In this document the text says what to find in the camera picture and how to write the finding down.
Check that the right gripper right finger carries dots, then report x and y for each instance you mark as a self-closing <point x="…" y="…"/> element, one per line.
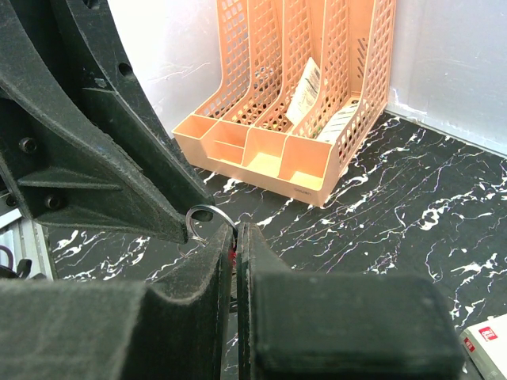
<point x="304" y="325"/>

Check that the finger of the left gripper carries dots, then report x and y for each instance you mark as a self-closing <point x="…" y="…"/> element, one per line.
<point x="111" y="98"/>
<point x="61" y="169"/>

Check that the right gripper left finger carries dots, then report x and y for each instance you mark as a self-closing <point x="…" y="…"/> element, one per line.
<point x="173" y="328"/>

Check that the pink strap keyring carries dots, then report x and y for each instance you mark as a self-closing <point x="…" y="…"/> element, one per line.
<point x="202" y="222"/>

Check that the orange plastic file organizer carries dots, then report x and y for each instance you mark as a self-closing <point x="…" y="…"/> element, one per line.
<point x="242" y="131"/>

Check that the white paper card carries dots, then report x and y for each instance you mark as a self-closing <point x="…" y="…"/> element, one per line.
<point x="305" y="94"/>

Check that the white cardboard box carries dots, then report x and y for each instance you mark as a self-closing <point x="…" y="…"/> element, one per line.
<point x="485" y="343"/>

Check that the white label packet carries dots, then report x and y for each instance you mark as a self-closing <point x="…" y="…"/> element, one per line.
<point x="338" y="122"/>

